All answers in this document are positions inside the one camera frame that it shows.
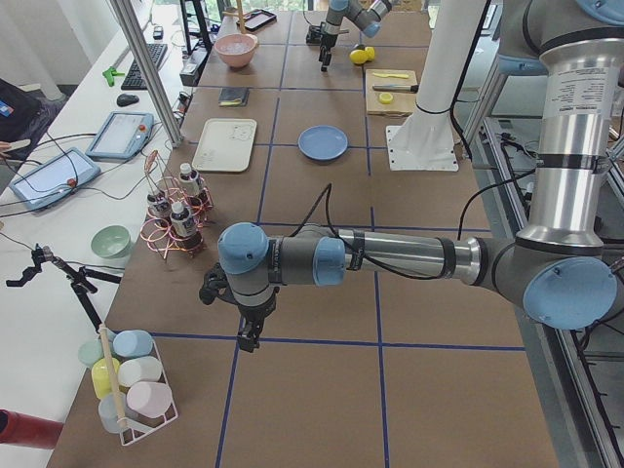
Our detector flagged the light blue cup bottom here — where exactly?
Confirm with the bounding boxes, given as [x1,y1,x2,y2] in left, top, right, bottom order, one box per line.
[98,393,138,434]

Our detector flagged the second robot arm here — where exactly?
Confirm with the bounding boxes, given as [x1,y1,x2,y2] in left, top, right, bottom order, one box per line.
[306,0,396,72]

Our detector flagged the blue cup top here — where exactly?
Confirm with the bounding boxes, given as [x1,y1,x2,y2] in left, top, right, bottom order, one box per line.
[113,330,153,358]

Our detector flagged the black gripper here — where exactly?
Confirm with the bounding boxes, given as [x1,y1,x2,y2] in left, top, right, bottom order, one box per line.
[237,291,279,353]

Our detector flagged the blue round plate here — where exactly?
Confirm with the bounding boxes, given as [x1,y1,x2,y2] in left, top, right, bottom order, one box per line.
[297,125,348,162]

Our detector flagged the mint green cup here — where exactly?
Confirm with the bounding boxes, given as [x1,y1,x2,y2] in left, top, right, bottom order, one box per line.
[78,339,103,369]

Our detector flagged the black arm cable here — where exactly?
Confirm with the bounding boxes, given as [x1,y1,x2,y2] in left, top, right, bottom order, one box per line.
[292,182,542,280]

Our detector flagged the blue teach pendant far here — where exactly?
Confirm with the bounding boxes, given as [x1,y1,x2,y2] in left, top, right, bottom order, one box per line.
[86,111,154,161]

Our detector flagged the tea bottle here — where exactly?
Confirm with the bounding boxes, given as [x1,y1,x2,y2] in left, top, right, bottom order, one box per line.
[147,184,172,227]
[171,201,197,243]
[179,163,208,206]

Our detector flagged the green bowl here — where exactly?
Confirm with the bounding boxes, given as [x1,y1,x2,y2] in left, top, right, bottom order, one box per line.
[91,225,132,259]

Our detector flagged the black keyboard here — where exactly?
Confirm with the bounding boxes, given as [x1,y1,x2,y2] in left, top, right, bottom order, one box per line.
[120,42,169,92]

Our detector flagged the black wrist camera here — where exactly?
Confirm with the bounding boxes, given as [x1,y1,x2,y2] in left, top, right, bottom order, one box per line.
[199,262,233,305]

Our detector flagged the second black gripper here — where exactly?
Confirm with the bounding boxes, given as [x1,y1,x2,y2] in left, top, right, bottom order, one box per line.
[306,22,348,72]

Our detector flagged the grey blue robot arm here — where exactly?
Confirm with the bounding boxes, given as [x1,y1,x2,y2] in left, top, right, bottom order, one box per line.
[200,1,623,352]

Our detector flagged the blue teach pendant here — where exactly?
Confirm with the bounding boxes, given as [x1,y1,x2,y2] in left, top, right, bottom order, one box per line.
[86,111,154,161]
[9,147,100,211]

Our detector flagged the white column with base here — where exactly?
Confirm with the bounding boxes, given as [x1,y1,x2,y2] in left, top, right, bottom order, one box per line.
[386,0,488,172]

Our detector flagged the aluminium frame post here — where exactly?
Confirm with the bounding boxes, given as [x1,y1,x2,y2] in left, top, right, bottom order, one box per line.
[111,0,182,148]

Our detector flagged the pink cup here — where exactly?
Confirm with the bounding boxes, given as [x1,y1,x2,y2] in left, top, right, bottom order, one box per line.
[126,381,173,418]

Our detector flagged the red cylinder object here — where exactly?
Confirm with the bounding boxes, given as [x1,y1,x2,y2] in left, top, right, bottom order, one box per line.
[1,409,64,449]

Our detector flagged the lemon slice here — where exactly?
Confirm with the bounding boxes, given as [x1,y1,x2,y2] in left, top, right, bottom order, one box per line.
[378,92,394,105]

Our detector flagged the copper wire bottle rack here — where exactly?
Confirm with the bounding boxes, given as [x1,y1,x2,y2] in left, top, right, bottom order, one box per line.
[139,150,214,258]

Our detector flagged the wooden rack handle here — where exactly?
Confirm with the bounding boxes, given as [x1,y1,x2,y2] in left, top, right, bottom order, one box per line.
[98,323,128,432]

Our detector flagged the black computer mouse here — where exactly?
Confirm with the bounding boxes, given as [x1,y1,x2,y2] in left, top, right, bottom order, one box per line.
[116,93,139,107]

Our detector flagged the blue teach pendant near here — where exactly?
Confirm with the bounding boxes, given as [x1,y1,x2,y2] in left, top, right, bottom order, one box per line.
[9,147,100,211]

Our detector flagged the black tripod camera mount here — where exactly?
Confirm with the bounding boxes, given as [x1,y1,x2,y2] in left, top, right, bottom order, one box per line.
[5,245,123,337]

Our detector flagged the cream bear tray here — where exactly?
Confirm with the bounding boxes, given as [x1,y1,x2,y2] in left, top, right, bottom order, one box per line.
[191,118,257,173]

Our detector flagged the wooden cutting board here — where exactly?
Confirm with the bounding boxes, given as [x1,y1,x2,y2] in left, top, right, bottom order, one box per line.
[365,69,418,115]

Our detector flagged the black handled knife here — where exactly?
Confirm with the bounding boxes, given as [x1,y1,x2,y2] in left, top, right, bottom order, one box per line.
[371,84,419,94]

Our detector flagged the yellow cup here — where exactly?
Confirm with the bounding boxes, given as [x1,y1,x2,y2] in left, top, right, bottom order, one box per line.
[91,358,112,400]

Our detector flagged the tea bottle back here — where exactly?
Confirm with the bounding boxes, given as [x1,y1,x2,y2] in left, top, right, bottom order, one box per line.
[179,163,208,206]

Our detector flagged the yellow lemon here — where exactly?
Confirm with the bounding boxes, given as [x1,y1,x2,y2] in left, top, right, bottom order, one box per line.
[349,44,376,65]

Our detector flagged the white cup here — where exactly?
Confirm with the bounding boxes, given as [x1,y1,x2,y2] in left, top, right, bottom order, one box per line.
[118,356,163,387]

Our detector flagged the green spray trigger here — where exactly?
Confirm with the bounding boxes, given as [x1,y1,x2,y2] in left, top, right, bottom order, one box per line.
[102,66,126,87]

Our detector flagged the dark grey folded cloth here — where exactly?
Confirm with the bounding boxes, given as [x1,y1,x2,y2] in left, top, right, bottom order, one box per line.
[218,87,250,107]

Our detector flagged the tea bottle left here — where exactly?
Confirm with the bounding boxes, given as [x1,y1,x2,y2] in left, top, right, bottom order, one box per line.
[147,184,172,227]

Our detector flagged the pink bowl with ice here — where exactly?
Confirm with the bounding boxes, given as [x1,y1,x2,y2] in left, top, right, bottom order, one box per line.
[214,33,259,68]

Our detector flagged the tea bottle front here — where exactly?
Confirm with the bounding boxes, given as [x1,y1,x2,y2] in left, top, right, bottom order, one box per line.
[171,201,197,243]

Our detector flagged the yellow plastic knife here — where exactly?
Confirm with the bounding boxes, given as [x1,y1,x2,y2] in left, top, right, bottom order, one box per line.
[372,72,410,79]

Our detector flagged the white wire cup rack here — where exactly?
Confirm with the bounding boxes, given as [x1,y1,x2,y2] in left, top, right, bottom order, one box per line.
[91,326,178,447]

